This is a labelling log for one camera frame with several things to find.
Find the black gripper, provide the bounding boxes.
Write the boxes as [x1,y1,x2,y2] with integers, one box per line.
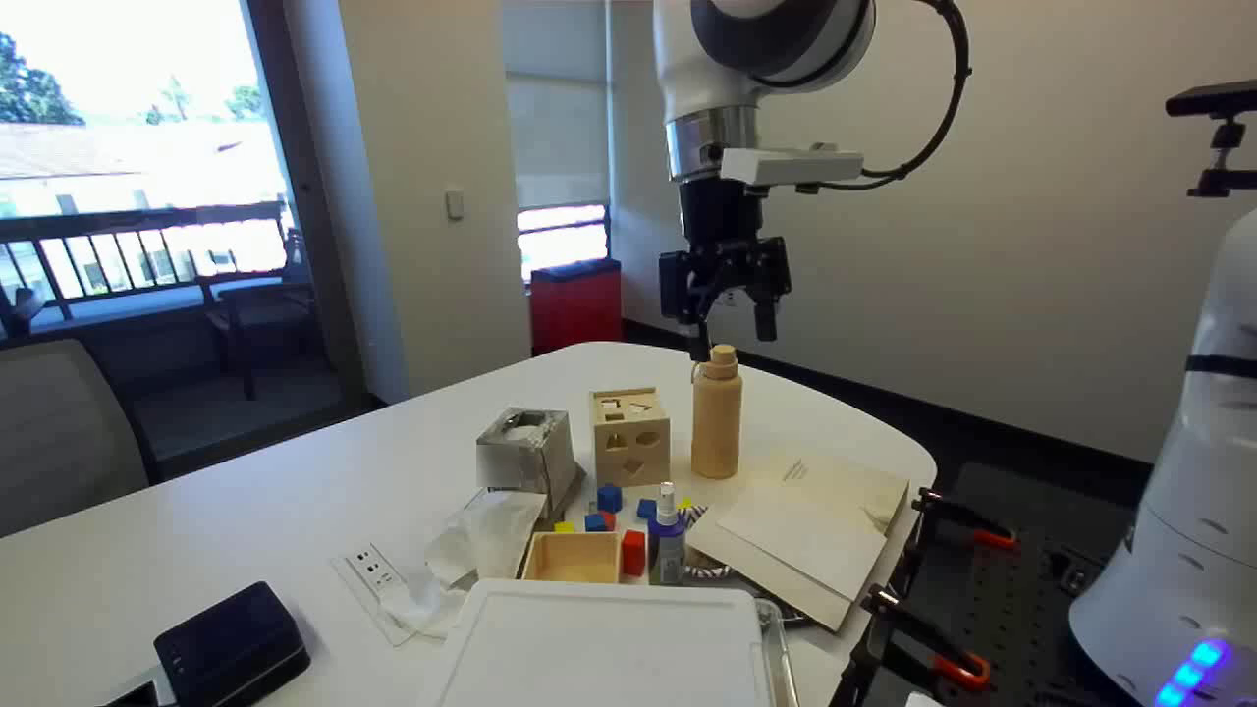
[655,171,793,365]

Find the blue and yellow textbook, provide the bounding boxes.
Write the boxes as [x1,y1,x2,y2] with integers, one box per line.
[683,446,916,637]

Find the red wooden block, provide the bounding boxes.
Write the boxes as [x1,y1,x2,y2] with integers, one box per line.
[617,525,651,582]

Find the tan bottle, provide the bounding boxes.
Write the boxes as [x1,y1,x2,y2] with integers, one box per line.
[689,343,747,483]

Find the wooden shape sorter box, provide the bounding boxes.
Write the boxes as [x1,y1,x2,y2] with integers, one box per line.
[588,383,675,490]

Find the red bin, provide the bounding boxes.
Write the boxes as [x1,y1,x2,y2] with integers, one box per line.
[527,256,630,356]

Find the small clear bottle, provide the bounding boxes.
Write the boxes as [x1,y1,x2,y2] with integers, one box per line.
[650,480,691,586]

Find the grey cube box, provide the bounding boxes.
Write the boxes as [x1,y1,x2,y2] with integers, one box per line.
[472,406,588,525]

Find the white window blind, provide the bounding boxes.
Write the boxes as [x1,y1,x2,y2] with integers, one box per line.
[505,0,617,213]

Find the wooden tray box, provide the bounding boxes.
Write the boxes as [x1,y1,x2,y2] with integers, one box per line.
[519,525,630,590]

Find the white crumpled plastic bag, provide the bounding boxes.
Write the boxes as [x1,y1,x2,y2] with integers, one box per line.
[391,486,552,632]

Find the clear plastic container white lid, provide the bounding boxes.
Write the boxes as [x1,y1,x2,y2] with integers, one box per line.
[429,576,791,707]

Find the dark balcony chair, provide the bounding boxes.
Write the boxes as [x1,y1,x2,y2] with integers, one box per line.
[192,226,324,406]

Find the black case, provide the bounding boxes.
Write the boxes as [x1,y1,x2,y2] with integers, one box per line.
[151,582,314,707]

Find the balcony railing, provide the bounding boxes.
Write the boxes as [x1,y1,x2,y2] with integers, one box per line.
[0,195,293,318]

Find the grey office chair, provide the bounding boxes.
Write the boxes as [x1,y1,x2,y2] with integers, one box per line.
[0,332,155,543]

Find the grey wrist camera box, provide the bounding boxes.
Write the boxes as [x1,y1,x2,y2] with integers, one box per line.
[718,144,871,195]

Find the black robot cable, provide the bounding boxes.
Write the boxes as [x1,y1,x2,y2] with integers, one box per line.
[797,0,977,195]

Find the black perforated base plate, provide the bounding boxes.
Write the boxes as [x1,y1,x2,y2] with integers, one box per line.
[839,455,1154,707]

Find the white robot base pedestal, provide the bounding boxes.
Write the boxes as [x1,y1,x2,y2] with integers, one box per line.
[1066,209,1257,707]

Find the black camera on mount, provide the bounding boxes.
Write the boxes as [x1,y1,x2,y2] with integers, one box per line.
[1163,73,1257,204]

